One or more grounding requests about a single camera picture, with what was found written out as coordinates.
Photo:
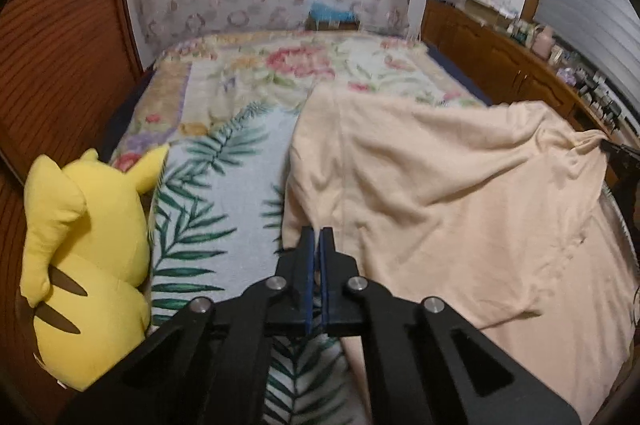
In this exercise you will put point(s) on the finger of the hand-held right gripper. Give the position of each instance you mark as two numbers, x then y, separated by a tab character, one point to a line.
622	151

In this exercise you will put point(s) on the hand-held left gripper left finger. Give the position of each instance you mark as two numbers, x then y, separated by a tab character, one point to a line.
311	275

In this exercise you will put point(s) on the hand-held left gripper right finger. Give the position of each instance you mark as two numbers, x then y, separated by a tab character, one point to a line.
324	285

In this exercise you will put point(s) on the peach printed t-shirt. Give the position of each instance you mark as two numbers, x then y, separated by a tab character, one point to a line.
450	180

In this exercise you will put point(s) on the leaf print blanket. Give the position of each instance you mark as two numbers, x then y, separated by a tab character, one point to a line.
215	215

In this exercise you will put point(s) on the pink bottle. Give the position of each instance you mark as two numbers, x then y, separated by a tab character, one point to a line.
542	42

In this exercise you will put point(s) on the long wooden cabinet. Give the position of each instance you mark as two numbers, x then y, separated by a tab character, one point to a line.
480	50

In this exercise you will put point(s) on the open cardboard box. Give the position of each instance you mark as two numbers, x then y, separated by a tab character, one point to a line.
485	11

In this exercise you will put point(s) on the floral blanket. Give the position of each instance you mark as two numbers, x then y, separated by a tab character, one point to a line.
240	70

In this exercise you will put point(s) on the yellow plush toy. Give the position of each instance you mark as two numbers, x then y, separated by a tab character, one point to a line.
90	255

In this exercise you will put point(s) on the small cardboard box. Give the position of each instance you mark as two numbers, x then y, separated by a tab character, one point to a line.
332	25

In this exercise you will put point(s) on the blue plastic bag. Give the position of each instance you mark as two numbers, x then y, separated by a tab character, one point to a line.
332	11

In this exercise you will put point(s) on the wooden louvred wardrobe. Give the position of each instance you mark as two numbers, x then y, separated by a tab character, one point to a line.
60	55

